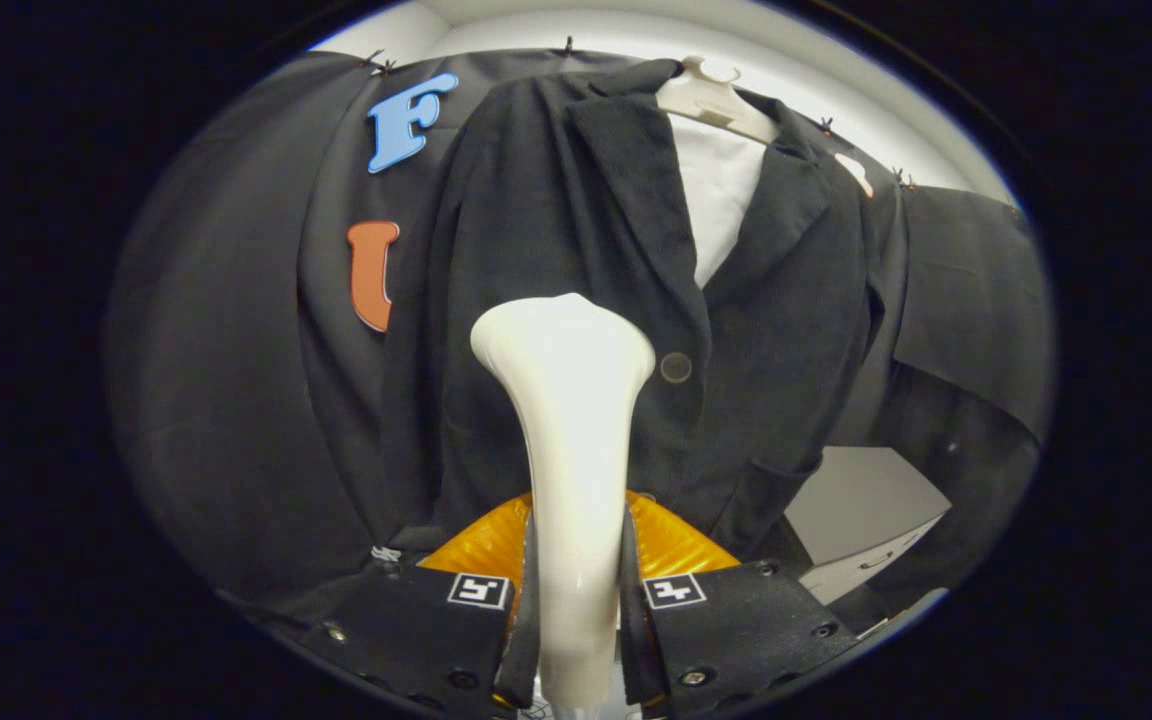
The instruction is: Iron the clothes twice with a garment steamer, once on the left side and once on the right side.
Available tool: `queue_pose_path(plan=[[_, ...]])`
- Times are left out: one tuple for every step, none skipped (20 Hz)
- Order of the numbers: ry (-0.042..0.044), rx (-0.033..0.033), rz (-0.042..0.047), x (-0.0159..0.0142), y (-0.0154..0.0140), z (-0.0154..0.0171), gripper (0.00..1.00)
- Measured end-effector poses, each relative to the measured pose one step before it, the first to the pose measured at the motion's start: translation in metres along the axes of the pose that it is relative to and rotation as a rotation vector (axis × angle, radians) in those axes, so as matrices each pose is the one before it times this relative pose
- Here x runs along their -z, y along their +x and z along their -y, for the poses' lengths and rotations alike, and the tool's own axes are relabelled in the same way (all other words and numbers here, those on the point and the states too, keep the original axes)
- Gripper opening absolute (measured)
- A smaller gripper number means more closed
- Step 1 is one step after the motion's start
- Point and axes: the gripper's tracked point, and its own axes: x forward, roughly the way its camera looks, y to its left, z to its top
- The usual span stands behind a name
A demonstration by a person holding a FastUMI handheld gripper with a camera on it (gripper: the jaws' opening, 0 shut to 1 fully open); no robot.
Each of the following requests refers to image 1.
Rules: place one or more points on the white garment steamer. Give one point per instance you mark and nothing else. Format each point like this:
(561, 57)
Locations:
(576, 440)

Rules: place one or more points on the grey cabinet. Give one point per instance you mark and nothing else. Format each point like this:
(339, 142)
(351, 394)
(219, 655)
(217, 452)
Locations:
(856, 500)

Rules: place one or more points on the black backdrop cloth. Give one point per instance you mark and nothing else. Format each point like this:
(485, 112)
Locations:
(226, 350)

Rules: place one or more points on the white shirt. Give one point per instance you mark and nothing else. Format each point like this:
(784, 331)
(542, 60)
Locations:
(721, 190)

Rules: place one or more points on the black blazer jacket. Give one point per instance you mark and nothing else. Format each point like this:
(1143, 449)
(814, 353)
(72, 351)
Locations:
(556, 200)

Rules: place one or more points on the white clothes hanger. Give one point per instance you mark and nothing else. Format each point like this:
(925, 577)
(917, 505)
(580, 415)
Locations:
(711, 100)

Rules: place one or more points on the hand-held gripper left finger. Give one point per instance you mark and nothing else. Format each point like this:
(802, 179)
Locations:
(416, 630)

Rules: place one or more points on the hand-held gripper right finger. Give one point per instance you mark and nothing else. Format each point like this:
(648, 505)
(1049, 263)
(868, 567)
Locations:
(736, 630)

